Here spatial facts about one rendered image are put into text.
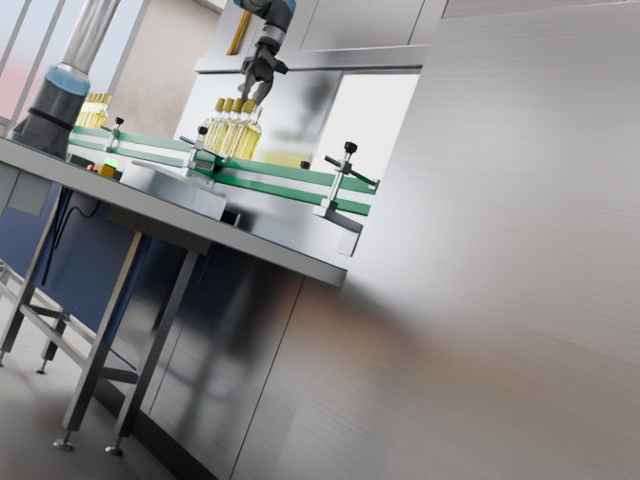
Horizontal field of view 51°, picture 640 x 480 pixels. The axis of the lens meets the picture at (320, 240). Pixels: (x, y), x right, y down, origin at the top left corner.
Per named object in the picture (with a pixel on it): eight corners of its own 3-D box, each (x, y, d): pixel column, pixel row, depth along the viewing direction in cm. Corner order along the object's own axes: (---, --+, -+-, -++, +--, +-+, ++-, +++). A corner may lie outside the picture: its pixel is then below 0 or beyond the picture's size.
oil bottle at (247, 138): (240, 191, 198) (266, 126, 200) (226, 185, 195) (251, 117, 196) (230, 190, 203) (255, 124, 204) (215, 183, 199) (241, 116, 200)
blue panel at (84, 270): (162, 356, 204) (211, 227, 207) (110, 345, 193) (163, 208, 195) (17, 253, 325) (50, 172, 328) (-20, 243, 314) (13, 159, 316)
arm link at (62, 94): (28, 105, 166) (50, 55, 167) (29, 109, 179) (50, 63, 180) (74, 126, 171) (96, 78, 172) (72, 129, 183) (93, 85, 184)
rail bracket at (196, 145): (221, 182, 195) (236, 142, 196) (172, 160, 184) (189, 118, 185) (215, 181, 197) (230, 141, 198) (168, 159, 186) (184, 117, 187)
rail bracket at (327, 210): (357, 259, 145) (392, 163, 146) (301, 235, 134) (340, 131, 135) (343, 254, 149) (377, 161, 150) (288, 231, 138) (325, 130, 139)
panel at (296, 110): (416, 201, 164) (462, 73, 166) (409, 196, 162) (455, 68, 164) (227, 165, 233) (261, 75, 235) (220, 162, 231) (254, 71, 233)
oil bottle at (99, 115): (92, 156, 291) (115, 97, 293) (80, 151, 288) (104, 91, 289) (88, 155, 296) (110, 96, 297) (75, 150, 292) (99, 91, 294)
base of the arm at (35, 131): (0, 136, 164) (17, 100, 165) (11, 142, 179) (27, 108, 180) (61, 162, 168) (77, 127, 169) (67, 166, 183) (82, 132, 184)
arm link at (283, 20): (270, -6, 210) (292, 7, 214) (257, 26, 210) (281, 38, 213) (277, -12, 203) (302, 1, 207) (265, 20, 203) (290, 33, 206)
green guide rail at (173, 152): (190, 170, 193) (199, 144, 193) (187, 169, 192) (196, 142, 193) (19, 133, 326) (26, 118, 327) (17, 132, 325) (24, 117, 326)
